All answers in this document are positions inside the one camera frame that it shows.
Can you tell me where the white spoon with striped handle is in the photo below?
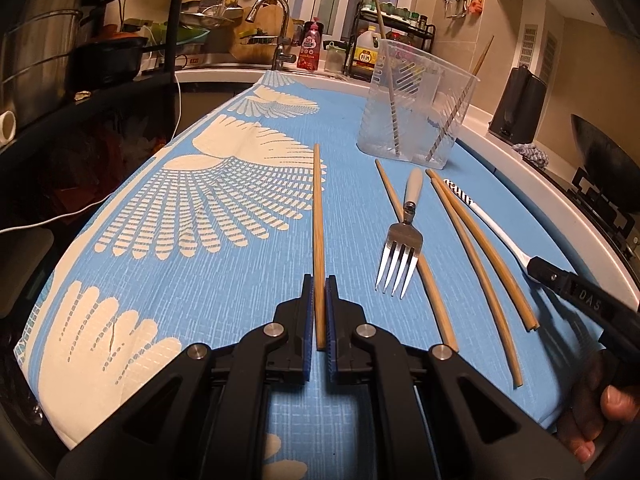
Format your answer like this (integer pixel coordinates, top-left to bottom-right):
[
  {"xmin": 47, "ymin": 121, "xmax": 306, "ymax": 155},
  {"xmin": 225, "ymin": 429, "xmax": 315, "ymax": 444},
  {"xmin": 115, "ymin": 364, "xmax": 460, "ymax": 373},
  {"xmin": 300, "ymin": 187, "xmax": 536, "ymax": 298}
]
[{"xmin": 442, "ymin": 178, "xmax": 538, "ymax": 281}]

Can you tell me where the row of spice jars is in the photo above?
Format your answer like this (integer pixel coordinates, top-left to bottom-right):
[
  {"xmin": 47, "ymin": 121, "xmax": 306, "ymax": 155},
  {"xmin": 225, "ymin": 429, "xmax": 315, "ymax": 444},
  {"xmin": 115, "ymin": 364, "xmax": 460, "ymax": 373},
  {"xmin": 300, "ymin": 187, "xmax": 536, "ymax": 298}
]
[{"xmin": 365, "ymin": 1, "xmax": 431, "ymax": 28}]

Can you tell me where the metal strainer bowl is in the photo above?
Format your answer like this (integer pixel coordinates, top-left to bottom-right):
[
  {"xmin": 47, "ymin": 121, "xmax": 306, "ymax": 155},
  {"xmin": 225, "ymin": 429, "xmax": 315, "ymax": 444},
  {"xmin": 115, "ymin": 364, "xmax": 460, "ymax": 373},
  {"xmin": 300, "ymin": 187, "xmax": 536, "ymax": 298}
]
[{"xmin": 180, "ymin": 7, "xmax": 226, "ymax": 28}]

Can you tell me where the red detergent bottle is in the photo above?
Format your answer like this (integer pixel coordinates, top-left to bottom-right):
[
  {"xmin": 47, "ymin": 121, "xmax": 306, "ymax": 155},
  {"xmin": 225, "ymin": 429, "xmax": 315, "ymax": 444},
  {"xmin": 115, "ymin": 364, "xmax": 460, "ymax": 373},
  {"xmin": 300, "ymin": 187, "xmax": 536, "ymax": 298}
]
[{"xmin": 297, "ymin": 17, "xmax": 323, "ymax": 71}]

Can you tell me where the white cable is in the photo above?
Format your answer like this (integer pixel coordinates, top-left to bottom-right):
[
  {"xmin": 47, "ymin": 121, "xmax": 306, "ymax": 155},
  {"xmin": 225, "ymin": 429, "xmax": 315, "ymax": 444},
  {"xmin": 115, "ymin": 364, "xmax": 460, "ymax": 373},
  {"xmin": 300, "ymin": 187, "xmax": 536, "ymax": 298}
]
[{"xmin": 0, "ymin": 77, "xmax": 182, "ymax": 233}]

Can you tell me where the green plastic colander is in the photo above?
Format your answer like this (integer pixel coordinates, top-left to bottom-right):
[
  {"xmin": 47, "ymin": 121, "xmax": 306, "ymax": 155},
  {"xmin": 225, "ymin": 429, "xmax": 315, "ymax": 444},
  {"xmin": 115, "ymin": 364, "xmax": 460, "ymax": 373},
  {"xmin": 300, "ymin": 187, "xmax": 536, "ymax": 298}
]
[{"xmin": 150, "ymin": 22, "xmax": 211, "ymax": 46}]

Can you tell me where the black pot with orange lid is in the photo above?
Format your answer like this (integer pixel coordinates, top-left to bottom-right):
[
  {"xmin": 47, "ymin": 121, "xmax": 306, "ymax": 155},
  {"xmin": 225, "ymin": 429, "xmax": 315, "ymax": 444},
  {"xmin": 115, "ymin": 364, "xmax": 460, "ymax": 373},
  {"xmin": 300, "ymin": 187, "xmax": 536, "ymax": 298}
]
[{"xmin": 70, "ymin": 30, "xmax": 151, "ymax": 86}]

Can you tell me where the person's right hand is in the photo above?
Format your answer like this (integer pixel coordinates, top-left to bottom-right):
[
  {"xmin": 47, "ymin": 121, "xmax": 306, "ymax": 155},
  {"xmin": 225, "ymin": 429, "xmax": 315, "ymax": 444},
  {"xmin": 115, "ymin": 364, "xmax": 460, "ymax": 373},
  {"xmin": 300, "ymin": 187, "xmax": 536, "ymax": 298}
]
[{"xmin": 557, "ymin": 350, "xmax": 631, "ymax": 467}]

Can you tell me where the black gas stove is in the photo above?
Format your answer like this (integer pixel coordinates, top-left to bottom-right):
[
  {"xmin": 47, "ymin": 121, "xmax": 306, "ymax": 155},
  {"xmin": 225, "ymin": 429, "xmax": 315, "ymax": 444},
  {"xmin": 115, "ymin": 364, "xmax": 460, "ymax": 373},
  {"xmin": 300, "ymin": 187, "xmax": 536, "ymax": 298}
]
[{"xmin": 542, "ymin": 165, "xmax": 640, "ymax": 261}]

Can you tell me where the blue bird-print mat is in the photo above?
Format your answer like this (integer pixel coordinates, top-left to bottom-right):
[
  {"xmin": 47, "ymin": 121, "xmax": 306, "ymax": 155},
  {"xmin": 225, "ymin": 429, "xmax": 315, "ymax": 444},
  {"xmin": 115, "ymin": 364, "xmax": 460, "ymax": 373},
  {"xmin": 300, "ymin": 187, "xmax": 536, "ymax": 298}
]
[{"xmin": 14, "ymin": 70, "xmax": 606, "ymax": 480}]

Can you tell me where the clear plastic cup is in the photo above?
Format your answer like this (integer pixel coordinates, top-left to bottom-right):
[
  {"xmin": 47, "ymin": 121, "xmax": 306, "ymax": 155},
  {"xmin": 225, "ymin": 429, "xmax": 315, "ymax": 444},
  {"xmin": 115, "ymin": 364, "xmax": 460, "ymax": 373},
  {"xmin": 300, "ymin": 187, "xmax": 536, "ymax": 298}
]
[{"xmin": 356, "ymin": 37, "xmax": 482, "ymax": 170}]

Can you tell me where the wooden chopstick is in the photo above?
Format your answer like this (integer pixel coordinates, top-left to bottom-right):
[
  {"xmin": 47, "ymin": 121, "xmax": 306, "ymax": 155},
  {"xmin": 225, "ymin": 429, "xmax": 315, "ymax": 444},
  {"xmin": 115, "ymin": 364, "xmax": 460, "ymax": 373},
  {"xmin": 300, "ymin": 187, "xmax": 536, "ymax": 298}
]
[
  {"xmin": 425, "ymin": 35, "xmax": 496, "ymax": 163},
  {"xmin": 430, "ymin": 175, "xmax": 524, "ymax": 389},
  {"xmin": 425, "ymin": 169, "xmax": 541, "ymax": 333},
  {"xmin": 374, "ymin": 0, "xmax": 402, "ymax": 156},
  {"xmin": 375, "ymin": 159, "xmax": 460, "ymax": 353},
  {"xmin": 312, "ymin": 143, "xmax": 327, "ymax": 351}
]

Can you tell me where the metal fork with grey handle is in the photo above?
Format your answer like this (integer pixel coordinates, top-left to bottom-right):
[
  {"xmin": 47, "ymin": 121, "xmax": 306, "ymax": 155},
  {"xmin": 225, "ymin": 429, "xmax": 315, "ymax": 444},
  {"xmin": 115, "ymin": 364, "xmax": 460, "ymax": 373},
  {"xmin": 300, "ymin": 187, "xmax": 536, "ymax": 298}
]
[{"xmin": 375, "ymin": 168, "xmax": 425, "ymax": 297}]

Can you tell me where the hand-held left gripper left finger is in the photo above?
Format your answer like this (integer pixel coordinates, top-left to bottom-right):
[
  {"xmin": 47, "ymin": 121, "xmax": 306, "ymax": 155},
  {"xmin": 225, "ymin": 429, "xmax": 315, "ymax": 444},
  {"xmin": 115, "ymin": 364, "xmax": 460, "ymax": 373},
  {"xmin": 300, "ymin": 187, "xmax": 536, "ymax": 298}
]
[{"xmin": 55, "ymin": 274, "xmax": 317, "ymax": 480}]

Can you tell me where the blue checked cloth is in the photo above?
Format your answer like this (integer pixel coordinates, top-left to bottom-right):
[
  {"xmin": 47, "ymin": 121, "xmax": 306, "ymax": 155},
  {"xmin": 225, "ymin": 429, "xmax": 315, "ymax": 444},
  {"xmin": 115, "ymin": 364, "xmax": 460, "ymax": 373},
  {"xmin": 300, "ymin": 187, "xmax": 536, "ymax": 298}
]
[{"xmin": 512, "ymin": 142, "xmax": 550, "ymax": 168}]

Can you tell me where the white pipe end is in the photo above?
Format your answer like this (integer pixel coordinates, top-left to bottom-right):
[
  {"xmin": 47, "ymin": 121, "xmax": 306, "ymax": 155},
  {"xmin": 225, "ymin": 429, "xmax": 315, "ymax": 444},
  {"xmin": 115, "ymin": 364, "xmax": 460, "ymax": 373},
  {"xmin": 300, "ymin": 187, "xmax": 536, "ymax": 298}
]
[{"xmin": 0, "ymin": 110, "xmax": 18, "ymax": 146}]

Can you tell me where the black wok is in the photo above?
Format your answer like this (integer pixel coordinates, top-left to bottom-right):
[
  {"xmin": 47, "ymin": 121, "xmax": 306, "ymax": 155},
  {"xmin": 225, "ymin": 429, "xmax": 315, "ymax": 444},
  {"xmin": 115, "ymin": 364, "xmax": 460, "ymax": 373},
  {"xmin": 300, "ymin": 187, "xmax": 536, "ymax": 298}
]
[{"xmin": 570, "ymin": 114, "xmax": 640, "ymax": 181}]

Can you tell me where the steel kitchen faucet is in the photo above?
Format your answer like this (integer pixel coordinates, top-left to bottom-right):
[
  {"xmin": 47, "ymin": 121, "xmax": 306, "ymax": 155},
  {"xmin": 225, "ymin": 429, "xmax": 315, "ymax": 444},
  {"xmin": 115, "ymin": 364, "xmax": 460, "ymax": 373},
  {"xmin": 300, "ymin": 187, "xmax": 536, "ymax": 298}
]
[{"xmin": 245, "ymin": 0, "xmax": 297, "ymax": 72}]

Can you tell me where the steel sink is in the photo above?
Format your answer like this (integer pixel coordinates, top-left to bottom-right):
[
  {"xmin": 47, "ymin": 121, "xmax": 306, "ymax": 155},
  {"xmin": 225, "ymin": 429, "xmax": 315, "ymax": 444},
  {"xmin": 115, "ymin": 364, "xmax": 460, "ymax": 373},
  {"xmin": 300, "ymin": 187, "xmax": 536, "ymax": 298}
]
[{"xmin": 180, "ymin": 52, "xmax": 281, "ymax": 68}]

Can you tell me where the cooking oil jug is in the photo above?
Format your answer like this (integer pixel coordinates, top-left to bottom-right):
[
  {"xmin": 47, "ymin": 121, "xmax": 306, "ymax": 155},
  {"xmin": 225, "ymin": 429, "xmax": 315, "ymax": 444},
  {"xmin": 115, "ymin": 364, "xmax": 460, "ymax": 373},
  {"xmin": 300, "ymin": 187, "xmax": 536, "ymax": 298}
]
[{"xmin": 353, "ymin": 25, "xmax": 382, "ymax": 71}]

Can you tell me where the black spice rack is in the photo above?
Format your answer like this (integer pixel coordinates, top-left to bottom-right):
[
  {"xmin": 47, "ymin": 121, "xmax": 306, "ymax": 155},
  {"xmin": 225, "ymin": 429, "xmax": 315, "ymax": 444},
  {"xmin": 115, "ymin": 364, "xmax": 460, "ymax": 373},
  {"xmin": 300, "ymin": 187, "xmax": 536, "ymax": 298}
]
[{"xmin": 344, "ymin": 1, "xmax": 436, "ymax": 81}]

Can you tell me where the black shelving rack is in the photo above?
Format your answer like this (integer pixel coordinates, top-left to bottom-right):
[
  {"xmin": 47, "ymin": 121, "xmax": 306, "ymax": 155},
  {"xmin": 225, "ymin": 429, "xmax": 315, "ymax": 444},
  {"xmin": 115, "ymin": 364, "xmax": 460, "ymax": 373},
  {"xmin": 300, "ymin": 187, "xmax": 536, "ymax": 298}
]
[{"xmin": 0, "ymin": 0, "xmax": 183, "ymax": 161}]

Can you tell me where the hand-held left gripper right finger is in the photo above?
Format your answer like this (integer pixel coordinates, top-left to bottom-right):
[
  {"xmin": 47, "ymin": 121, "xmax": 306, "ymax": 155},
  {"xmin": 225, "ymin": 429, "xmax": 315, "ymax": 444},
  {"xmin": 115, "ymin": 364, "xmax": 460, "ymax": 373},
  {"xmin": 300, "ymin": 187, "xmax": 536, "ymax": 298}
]
[{"xmin": 325, "ymin": 275, "xmax": 586, "ymax": 480}]

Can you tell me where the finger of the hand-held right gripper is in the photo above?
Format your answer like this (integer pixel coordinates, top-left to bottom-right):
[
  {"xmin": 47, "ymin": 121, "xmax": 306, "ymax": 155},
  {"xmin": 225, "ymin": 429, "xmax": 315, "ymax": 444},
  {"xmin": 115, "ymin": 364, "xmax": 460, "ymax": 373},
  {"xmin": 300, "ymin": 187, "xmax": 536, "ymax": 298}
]
[{"xmin": 527, "ymin": 256, "xmax": 640, "ymax": 353}]

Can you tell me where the large steel pot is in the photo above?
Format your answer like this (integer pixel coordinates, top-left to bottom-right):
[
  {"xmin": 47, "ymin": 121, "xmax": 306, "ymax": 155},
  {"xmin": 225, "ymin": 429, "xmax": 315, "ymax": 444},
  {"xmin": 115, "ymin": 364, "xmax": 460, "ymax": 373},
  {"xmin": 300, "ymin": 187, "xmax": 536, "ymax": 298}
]
[{"xmin": 0, "ymin": 0, "xmax": 93, "ymax": 128}]

